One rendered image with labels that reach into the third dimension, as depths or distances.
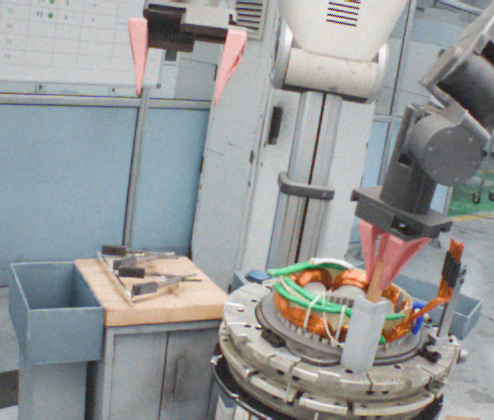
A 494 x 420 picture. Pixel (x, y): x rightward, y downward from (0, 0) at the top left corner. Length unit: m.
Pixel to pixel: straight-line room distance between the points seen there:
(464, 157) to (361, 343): 0.26
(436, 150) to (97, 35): 2.52
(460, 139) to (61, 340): 0.58
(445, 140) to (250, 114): 2.53
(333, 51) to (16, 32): 1.88
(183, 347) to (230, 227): 2.28
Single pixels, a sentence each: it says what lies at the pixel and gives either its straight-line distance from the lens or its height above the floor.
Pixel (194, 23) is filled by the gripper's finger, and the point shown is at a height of 1.45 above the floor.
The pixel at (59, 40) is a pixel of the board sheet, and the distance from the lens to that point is 2.92.
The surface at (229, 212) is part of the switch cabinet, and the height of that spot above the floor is 0.58.
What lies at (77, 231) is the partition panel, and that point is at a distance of 3.22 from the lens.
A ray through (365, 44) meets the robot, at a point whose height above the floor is 1.47.
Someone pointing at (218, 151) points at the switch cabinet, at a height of 0.85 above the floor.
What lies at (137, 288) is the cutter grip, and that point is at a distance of 0.89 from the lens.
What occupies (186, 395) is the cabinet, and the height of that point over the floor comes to 0.90.
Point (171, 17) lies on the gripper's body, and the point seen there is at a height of 1.46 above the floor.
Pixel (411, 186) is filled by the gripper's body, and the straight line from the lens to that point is 0.66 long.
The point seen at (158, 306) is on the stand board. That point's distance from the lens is 0.90.
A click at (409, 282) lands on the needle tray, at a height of 1.05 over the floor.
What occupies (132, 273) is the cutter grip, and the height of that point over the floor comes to 1.09.
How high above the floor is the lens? 1.45
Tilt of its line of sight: 16 degrees down
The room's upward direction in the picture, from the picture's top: 9 degrees clockwise
